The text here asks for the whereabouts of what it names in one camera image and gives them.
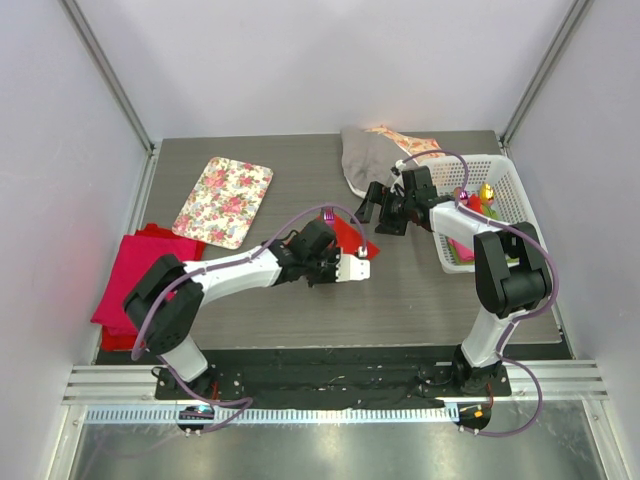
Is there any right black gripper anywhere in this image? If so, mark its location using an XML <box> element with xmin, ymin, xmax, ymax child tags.
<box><xmin>351</xmin><ymin>182</ymin><xmax>415</xmax><ymax>237</ymax></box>

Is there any red paper napkin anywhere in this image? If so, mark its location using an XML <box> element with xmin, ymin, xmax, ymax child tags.
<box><xmin>309</xmin><ymin>208</ymin><xmax>380</xmax><ymax>260</ymax></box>

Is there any floral rectangular tray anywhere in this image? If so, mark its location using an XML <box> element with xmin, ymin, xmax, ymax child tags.
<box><xmin>172</xmin><ymin>157</ymin><xmax>273</xmax><ymax>250</ymax></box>

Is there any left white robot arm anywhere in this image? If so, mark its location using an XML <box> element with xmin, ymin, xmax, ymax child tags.
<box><xmin>123</xmin><ymin>219</ymin><xmax>359</xmax><ymax>399</ymax></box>

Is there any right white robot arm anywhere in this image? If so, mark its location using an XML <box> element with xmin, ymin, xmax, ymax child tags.
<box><xmin>355</xmin><ymin>167</ymin><xmax>552</xmax><ymax>395</ymax></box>

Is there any pink napkin roll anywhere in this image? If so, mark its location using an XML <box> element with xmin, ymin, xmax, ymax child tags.
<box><xmin>447</xmin><ymin>238</ymin><xmax>474</xmax><ymax>264</ymax></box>

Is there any grey cloth bag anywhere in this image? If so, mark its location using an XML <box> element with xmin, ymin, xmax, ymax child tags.
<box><xmin>340</xmin><ymin>127</ymin><xmax>409</xmax><ymax>198</ymax></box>

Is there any orange floral cloth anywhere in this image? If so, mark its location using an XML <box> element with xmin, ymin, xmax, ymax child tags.
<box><xmin>366</xmin><ymin>125</ymin><xmax>442</xmax><ymax>157</ymax></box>

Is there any purple iridescent spoon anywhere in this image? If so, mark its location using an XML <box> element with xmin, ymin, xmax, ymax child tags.
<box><xmin>454</xmin><ymin>187</ymin><xmax>469</xmax><ymax>206</ymax></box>

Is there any gold iridescent spoon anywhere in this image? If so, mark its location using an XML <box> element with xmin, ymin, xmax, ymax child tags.
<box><xmin>478</xmin><ymin>183</ymin><xmax>495</xmax><ymax>207</ymax></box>

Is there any white perforated plastic basket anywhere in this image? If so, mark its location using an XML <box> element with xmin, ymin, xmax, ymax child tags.
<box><xmin>414</xmin><ymin>154</ymin><xmax>539</xmax><ymax>274</ymax></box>

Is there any magenta folded cloth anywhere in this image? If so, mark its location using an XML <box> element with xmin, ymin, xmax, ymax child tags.
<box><xmin>90</xmin><ymin>233</ymin><xmax>199</xmax><ymax>331</ymax></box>

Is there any red folded cloth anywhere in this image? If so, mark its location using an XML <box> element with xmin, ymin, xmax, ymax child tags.
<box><xmin>99</xmin><ymin>222</ymin><xmax>207</xmax><ymax>352</ymax></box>

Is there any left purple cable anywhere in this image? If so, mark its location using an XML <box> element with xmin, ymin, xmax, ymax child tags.
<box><xmin>130</xmin><ymin>203</ymin><xmax>371</xmax><ymax>434</ymax></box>

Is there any purple cable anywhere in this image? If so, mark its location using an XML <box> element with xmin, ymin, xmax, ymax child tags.
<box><xmin>130</xmin><ymin>203</ymin><xmax>371</xmax><ymax>434</ymax></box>
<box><xmin>394</xmin><ymin>150</ymin><xmax>557</xmax><ymax>439</ymax></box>

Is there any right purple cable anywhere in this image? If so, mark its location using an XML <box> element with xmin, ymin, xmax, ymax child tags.
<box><xmin>394</xmin><ymin>150</ymin><xmax>557</xmax><ymax>439</ymax></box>

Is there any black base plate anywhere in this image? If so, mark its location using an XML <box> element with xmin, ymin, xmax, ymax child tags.
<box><xmin>153</xmin><ymin>346</ymin><xmax>512</xmax><ymax>410</ymax></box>

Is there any white slotted cable duct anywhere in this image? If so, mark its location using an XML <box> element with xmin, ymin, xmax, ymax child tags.
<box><xmin>84</xmin><ymin>403</ymin><xmax>459</xmax><ymax>426</ymax></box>

